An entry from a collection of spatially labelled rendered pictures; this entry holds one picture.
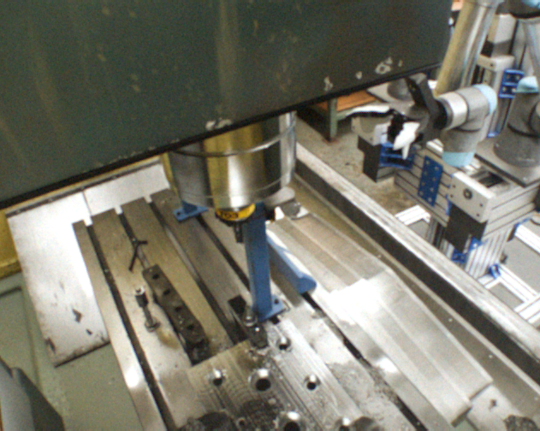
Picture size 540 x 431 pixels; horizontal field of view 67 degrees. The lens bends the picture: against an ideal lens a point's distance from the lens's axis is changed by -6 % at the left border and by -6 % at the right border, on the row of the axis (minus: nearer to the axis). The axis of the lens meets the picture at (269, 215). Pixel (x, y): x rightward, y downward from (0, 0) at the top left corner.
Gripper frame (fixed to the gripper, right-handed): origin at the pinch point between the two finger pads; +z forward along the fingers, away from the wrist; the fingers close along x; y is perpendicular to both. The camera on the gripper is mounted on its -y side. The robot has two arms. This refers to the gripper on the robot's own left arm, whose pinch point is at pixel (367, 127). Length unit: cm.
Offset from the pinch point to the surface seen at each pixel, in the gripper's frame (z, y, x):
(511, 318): -31, 50, -28
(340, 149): -120, 130, 169
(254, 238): 26.6, 15.1, -1.6
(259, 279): 26.4, 26.9, -1.6
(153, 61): 44, -32, -30
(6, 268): 93, 65, 81
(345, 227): -24, 63, 35
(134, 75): 45, -31, -30
